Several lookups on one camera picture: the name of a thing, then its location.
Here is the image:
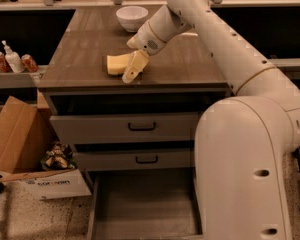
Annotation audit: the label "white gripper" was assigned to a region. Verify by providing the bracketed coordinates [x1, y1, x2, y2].
[122, 21, 166, 84]

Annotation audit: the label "yellow sponge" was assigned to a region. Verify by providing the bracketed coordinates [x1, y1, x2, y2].
[107, 54, 131, 76]

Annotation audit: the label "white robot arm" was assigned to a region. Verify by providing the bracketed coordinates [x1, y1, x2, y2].
[128, 0, 300, 240]

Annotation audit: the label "top grey drawer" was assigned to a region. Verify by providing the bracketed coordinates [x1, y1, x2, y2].
[50, 113, 199, 144]

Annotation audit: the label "grey drawer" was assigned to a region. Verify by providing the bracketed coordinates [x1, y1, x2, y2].
[74, 149, 194, 171]
[50, 113, 199, 144]
[87, 168, 204, 240]

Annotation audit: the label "grey drawer cabinet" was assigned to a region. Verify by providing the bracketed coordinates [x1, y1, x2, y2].
[39, 7, 230, 240]

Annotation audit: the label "middle grey drawer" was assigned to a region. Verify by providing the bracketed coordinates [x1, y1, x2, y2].
[74, 149, 194, 171]

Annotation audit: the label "bottom grey drawer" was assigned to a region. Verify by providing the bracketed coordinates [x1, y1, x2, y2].
[87, 168, 204, 240]

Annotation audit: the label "white ceramic bowl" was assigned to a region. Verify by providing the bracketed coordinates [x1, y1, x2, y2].
[116, 6, 148, 33]

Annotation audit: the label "right red soda can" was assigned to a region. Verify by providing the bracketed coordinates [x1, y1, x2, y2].
[21, 54, 39, 72]

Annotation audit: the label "red soda can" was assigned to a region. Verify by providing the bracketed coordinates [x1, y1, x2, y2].
[21, 54, 39, 72]
[0, 51, 11, 73]

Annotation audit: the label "white pump bottle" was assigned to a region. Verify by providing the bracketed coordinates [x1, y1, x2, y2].
[2, 40, 24, 73]

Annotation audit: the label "crumpled snack bag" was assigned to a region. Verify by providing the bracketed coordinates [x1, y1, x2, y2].
[40, 141, 77, 171]

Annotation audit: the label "left red soda can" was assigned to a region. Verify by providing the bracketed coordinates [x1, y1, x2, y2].
[0, 51, 11, 73]

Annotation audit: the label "brown cardboard box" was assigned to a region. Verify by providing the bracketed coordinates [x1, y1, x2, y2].
[0, 96, 91, 200]

